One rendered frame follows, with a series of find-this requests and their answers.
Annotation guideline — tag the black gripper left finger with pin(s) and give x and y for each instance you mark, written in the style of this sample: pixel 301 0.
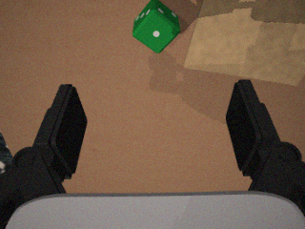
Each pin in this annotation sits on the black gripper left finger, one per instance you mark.
pixel 39 170

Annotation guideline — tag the green die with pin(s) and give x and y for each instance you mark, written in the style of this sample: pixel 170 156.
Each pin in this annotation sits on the green die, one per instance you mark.
pixel 156 26

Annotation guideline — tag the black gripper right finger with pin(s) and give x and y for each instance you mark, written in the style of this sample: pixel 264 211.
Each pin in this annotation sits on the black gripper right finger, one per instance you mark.
pixel 274 166

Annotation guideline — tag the tan mat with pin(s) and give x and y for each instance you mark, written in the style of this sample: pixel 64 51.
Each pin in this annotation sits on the tan mat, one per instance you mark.
pixel 260 39

